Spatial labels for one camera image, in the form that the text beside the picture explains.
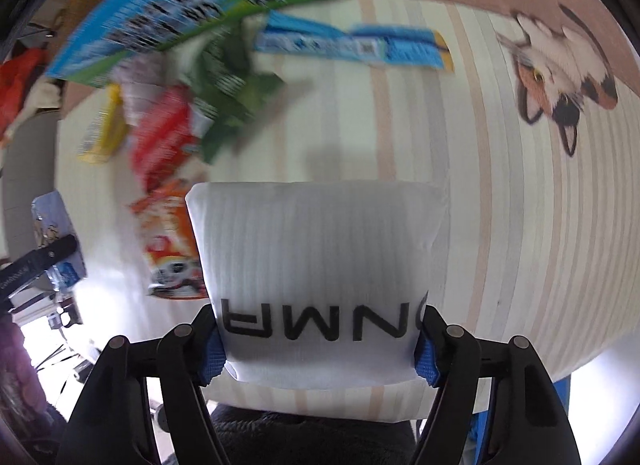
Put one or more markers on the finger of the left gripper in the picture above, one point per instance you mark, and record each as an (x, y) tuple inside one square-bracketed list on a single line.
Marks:
[(28, 268)]

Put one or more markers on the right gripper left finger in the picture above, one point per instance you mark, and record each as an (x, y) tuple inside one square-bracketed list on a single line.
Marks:
[(112, 422)]

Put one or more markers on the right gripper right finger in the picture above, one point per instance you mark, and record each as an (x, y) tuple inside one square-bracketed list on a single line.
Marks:
[(526, 420)]

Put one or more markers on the light blue tissue pack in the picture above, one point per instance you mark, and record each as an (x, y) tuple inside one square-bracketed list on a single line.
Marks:
[(54, 231)]

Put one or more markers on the orange snack packet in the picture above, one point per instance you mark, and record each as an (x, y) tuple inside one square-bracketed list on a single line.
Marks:
[(167, 240)]

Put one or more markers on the yellow silver mesh scrubber pack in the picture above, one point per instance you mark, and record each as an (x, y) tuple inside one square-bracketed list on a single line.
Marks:
[(107, 131)]

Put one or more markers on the red snack packet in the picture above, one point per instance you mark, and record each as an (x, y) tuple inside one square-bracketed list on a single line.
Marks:
[(168, 134)]

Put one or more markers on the lilac towel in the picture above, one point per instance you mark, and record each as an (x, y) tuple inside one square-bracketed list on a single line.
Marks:
[(141, 81)]

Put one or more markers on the white cloth with lettering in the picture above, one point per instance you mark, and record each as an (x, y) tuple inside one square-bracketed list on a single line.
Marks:
[(317, 285)]

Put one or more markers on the green snack packet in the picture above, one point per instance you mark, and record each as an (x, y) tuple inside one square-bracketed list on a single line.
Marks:
[(227, 90)]

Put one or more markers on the long blue snack wrapper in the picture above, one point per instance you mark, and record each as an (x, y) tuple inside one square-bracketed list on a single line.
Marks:
[(371, 44)]

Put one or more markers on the red plastic bag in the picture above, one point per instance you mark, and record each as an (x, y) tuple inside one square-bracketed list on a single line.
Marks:
[(16, 79)]

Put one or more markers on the striped mat with cat print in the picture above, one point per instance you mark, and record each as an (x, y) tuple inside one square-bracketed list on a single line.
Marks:
[(533, 138)]

